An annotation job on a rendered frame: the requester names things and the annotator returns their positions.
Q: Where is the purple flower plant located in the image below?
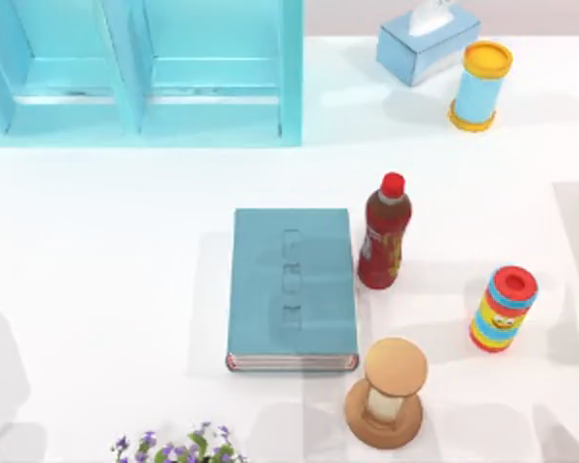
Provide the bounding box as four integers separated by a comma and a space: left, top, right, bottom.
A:
109, 421, 247, 463

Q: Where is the blue and yellow canister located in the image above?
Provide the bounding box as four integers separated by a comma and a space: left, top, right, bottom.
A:
446, 40, 514, 133

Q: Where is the red bottle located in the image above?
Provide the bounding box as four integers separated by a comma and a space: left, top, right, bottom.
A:
357, 172, 414, 290

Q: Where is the light blue tissue box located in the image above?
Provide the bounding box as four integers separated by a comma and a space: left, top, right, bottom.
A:
376, 0, 483, 89

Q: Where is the striped ring stack toy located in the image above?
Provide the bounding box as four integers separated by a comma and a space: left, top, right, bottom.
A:
468, 264, 540, 355

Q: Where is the wooden hourglass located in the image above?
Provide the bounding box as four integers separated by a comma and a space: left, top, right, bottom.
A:
344, 337, 429, 449

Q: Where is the light blue rack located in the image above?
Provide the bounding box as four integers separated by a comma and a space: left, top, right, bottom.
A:
0, 0, 304, 149

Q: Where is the teal book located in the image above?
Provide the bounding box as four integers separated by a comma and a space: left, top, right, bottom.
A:
225, 207, 360, 373

